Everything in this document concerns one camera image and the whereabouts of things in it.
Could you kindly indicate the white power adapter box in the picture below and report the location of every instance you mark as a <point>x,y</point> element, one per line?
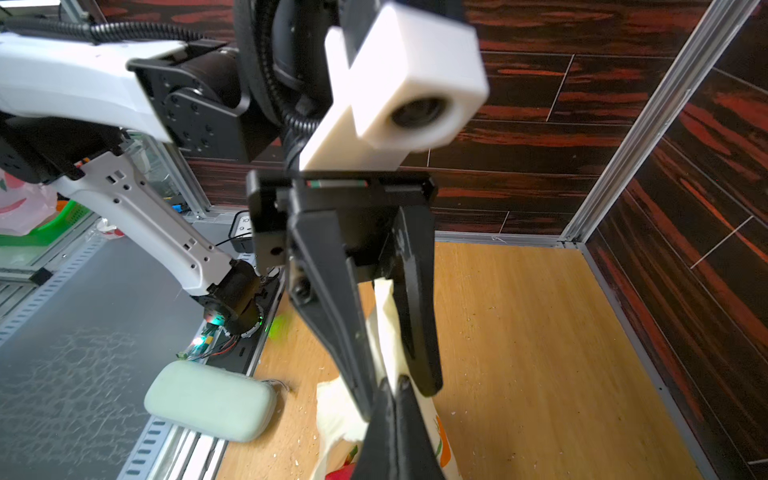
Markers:
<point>240,234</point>

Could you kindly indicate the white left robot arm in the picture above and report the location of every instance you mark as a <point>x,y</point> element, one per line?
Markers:
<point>68,91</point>

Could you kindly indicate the red fake dragon fruit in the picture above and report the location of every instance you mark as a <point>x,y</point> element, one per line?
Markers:
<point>344,473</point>

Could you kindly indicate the metal base rail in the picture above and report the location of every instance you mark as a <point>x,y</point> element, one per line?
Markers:
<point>167,451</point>

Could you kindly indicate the pale green cylinder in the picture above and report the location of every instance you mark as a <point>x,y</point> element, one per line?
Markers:
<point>211,401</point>

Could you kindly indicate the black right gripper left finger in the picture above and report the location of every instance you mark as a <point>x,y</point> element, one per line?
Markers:
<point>378,457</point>

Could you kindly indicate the green crate outside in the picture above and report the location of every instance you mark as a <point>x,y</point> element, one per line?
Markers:
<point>69,213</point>

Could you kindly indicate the white fruit-print plastic bag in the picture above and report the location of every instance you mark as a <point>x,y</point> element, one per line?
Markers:
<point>341,427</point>

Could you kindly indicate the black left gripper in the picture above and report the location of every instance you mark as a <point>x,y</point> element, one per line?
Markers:
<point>382,222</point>

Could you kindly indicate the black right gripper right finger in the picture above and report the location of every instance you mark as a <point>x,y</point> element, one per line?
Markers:
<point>414,455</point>

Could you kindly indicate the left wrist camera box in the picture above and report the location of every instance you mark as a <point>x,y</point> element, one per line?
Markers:
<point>412,85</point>

